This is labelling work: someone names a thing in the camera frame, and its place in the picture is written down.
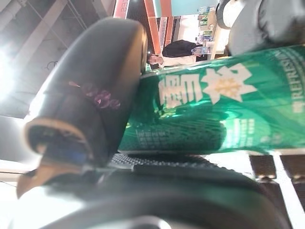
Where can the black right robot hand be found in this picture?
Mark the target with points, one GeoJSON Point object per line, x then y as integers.
{"type": "Point", "coordinates": [269, 26]}

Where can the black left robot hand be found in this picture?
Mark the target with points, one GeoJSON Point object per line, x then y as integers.
{"type": "Point", "coordinates": [95, 83]}

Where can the orange booth frame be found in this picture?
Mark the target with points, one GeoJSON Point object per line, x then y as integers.
{"type": "Point", "coordinates": [152, 21]}

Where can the white shelf with bottles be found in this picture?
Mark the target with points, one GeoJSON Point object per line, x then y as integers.
{"type": "Point", "coordinates": [207, 28]}

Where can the person in white shirt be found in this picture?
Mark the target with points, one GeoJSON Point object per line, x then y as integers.
{"type": "Point", "coordinates": [178, 48]}

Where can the green drink can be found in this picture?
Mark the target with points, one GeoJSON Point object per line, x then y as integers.
{"type": "Point", "coordinates": [202, 119]}

